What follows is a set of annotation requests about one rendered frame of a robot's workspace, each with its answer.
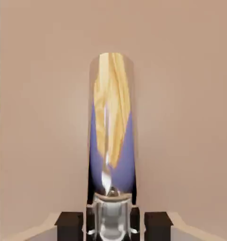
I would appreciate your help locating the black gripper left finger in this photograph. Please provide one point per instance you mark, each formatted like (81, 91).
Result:
(68, 226)

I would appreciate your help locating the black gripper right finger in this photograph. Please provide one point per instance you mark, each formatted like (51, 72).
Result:
(156, 226)

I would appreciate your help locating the tan painted cabinet door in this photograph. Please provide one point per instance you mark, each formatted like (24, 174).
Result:
(181, 113)

